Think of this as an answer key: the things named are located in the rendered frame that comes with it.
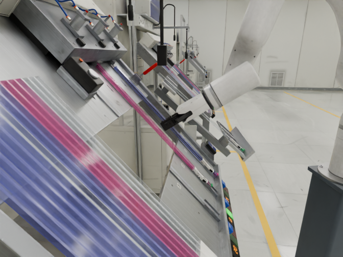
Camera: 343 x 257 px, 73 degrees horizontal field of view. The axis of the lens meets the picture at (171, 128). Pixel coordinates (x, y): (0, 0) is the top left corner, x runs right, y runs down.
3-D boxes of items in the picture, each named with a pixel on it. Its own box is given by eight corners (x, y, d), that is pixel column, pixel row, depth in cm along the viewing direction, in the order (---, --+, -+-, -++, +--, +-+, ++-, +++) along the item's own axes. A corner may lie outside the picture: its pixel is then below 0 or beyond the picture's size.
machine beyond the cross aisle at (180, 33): (205, 101, 590) (209, 20, 532) (206, 108, 513) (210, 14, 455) (153, 99, 607) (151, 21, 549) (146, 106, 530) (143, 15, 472)
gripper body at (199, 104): (204, 85, 78) (176, 103, 81) (204, 90, 68) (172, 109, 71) (215, 104, 79) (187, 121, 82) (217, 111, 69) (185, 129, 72)
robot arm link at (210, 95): (209, 81, 77) (201, 86, 77) (210, 84, 68) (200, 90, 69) (221, 103, 78) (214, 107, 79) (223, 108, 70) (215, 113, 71)
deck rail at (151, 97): (205, 173, 93) (217, 164, 91) (205, 176, 91) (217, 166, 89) (77, 35, 83) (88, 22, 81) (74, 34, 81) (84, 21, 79)
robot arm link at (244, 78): (210, 82, 77) (209, 83, 69) (246, 60, 74) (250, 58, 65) (222, 104, 78) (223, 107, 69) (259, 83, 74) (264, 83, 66)
